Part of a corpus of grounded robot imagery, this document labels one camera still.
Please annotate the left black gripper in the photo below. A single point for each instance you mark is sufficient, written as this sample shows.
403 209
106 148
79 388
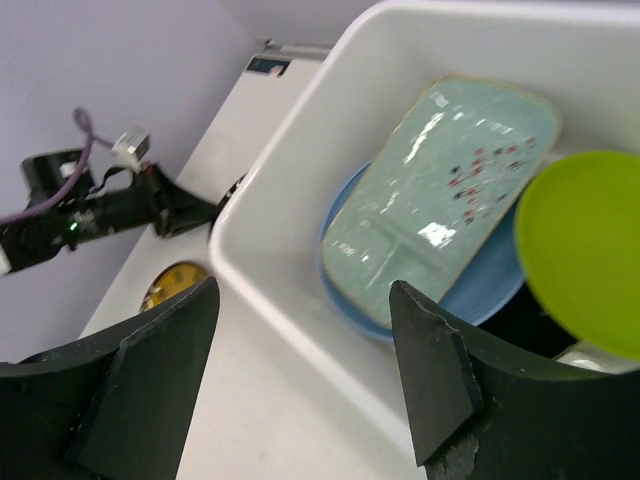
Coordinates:
151 198

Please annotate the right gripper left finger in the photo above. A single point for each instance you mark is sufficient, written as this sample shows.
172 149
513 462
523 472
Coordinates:
116 404

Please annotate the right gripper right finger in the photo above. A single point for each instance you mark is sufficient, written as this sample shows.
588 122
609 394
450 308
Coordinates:
481 408

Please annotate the yellow patterned plate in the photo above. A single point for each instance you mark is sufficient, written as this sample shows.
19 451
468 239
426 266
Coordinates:
171 281

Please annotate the blue round plate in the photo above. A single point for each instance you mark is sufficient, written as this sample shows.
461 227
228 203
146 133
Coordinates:
480 295

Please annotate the lime green round plate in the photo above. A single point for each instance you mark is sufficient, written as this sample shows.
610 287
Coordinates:
577 237

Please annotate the light green rectangular plate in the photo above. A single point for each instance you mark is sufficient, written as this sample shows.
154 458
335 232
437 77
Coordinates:
486 123

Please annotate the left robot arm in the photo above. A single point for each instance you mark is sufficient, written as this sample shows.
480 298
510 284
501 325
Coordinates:
32 241

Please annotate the white plastic bin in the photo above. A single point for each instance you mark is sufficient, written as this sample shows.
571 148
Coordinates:
584 58

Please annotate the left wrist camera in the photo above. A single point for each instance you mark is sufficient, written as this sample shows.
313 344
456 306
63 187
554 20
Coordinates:
131 147

